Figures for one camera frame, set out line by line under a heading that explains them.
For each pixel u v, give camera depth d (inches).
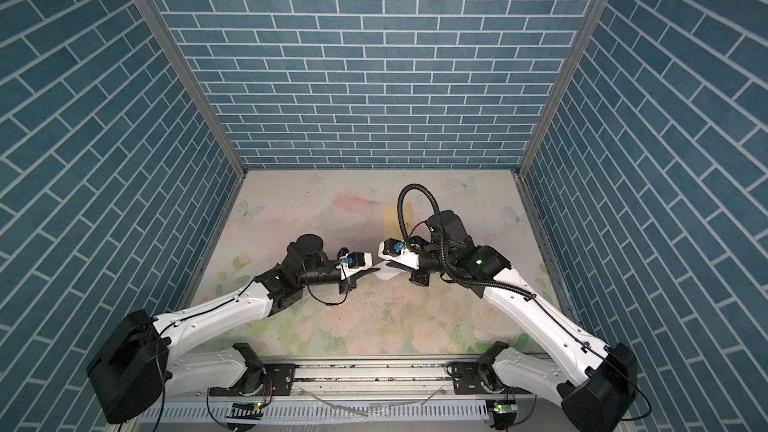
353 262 24.3
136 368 15.9
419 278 24.6
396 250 22.8
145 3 29.8
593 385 14.8
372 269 25.4
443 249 21.6
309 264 23.9
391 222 41.4
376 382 29.6
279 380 28.8
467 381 29.0
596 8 30.7
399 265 23.9
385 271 28.8
